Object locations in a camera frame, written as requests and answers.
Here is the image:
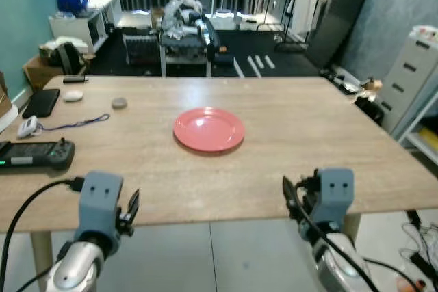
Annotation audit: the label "brown cardboard box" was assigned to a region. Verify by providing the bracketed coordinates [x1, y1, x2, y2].
[22, 55, 66, 92]

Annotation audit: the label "white shelf unit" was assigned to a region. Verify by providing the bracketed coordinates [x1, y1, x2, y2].
[48, 0, 123, 55]

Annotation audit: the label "black tablet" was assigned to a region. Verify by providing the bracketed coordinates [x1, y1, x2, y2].
[22, 88, 62, 119]

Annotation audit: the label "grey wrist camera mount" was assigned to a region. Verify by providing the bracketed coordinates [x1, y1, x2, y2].
[77, 171, 125, 239]
[314, 168, 355, 225]

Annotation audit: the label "tangled floor cables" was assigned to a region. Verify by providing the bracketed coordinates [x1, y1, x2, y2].
[397, 210, 438, 292]

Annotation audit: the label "wooden table leg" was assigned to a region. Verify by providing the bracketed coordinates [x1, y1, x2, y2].
[30, 231, 55, 292]
[342, 213, 363, 242]

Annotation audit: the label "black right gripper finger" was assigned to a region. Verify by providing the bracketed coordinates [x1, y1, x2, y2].
[282, 176, 299, 215]

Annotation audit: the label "white oval puck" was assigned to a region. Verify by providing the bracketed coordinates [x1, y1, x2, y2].
[62, 90, 84, 103]

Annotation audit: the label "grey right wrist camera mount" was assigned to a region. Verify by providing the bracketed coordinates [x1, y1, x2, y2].
[314, 168, 355, 225]

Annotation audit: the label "cluttered metal cart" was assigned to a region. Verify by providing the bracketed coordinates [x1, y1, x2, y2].
[158, 0, 221, 78]

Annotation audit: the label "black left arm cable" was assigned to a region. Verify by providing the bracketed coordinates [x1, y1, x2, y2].
[0, 177, 86, 292]

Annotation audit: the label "black backpack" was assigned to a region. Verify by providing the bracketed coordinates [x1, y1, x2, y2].
[55, 41, 85, 76]

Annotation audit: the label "black floor bag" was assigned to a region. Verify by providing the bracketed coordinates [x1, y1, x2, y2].
[355, 96, 385, 126]

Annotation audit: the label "grey drawer cabinet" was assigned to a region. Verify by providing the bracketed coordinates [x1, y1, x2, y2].
[378, 27, 438, 135]

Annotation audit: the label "yellow box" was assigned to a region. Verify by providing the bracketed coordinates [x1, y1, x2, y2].
[418, 127, 438, 153]

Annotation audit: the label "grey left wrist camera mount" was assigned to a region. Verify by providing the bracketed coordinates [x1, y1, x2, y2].
[77, 171, 125, 239]

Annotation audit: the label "small white device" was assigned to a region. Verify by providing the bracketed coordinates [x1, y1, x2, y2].
[16, 118, 41, 140]

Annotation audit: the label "red round plate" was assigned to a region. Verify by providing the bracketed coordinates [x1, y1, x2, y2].
[173, 107, 246, 154]

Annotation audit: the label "blue lanyard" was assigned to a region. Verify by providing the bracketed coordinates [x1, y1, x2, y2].
[37, 113, 111, 133]

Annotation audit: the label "black handheld controller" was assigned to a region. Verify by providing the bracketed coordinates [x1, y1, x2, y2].
[0, 138, 76, 172]

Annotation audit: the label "white open rack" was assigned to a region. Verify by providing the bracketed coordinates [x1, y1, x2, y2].
[400, 90, 438, 168]

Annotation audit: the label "black foam panel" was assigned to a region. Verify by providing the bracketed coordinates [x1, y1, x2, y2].
[304, 0, 378, 69]

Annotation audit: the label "black storage basket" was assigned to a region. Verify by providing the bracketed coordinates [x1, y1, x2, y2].
[121, 27, 162, 68]

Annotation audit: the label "white floor power strip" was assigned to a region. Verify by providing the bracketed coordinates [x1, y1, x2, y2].
[328, 66, 363, 94]

